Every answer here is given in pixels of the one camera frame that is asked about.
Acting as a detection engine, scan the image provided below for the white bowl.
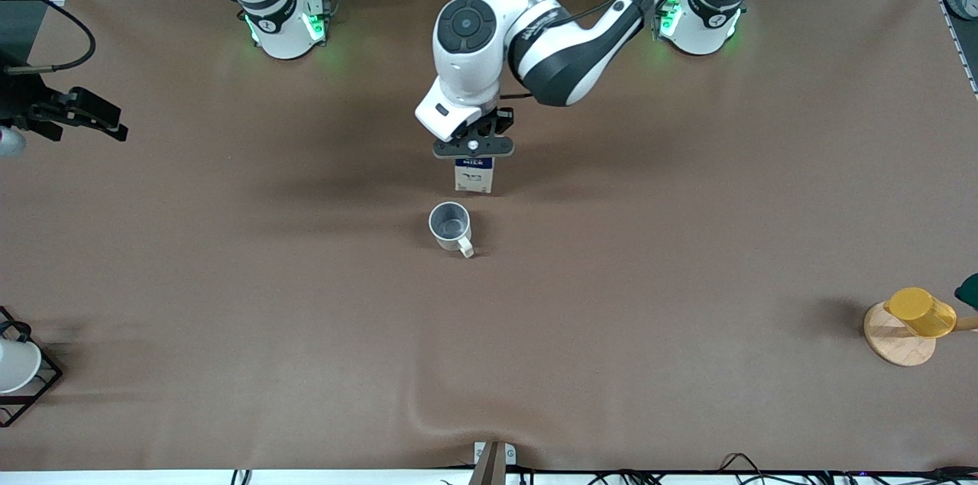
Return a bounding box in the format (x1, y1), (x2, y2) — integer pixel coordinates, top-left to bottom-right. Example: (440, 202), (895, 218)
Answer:
(0, 338), (43, 395)

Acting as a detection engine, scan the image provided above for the wooden mug stand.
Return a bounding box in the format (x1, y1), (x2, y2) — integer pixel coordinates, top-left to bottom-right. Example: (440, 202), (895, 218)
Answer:
(863, 300), (978, 368)

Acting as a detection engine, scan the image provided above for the yellow plastic cup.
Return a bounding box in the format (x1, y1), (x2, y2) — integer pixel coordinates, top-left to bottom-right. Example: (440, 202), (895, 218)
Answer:
(884, 287), (957, 338)

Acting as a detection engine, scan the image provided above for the blue white milk carton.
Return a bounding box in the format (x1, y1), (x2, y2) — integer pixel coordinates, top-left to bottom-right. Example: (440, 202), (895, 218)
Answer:
(454, 157), (496, 195)

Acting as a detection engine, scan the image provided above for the brown table cover cloth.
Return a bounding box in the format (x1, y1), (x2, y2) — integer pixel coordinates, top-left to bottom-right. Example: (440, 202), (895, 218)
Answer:
(0, 0), (978, 473)

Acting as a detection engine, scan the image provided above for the white cup grey inside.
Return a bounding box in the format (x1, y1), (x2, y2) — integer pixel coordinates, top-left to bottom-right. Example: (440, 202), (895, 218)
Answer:
(428, 201), (476, 260)

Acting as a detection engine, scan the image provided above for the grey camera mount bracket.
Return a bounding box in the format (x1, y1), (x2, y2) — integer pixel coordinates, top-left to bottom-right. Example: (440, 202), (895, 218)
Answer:
(472, 441), (518, 485)

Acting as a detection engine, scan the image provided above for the black wire rack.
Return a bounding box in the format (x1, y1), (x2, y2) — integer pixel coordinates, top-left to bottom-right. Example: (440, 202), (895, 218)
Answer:
(0, 306), (63, 428)

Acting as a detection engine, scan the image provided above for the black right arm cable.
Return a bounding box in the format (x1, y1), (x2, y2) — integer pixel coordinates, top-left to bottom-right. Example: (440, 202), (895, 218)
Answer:
(0, 0), (97, 76)

